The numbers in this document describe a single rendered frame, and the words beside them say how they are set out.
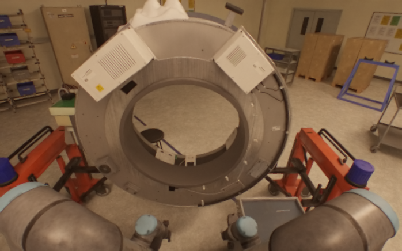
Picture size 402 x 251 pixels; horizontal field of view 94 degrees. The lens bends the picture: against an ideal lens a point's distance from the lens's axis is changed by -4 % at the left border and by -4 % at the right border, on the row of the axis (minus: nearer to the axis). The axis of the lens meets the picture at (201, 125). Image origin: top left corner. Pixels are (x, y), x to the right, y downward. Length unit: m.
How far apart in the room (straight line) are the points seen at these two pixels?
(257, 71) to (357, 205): 0.73
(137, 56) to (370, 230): 0.95
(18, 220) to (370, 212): 0.68
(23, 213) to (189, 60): 0.91
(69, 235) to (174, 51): 0.91
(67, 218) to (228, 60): 0.85
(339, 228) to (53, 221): 0.52
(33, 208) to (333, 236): 0.56
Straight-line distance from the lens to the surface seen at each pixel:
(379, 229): 0.54
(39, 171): 1.85
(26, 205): 0.53
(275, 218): 1.59
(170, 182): 1.53
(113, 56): 1.01
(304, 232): 0.47
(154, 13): 1.20
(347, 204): 0.52
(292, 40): 10.56
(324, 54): 7.35
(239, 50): 1.00
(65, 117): 1.57
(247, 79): 1.04
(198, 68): 1.12
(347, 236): 0.47
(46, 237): 0.47
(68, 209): 0.48
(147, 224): 1.00
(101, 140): 1.46
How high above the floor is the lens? 1.89
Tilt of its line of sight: 30 degrees down
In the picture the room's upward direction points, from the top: 2 degrees clockwise
